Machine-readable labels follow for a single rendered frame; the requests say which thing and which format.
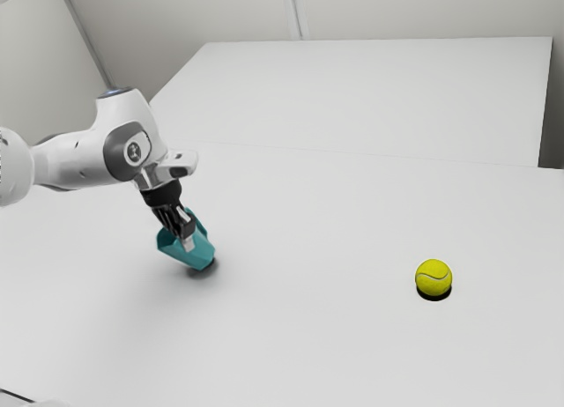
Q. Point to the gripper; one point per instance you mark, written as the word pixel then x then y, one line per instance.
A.
pixel 162 198

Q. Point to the teal faceted mug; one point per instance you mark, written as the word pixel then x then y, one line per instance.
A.
pixel 198 253

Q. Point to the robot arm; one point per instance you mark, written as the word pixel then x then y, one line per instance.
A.
pixel 66 160

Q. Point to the yellow tennis ball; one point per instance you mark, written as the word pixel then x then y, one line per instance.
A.
pixel 433 276

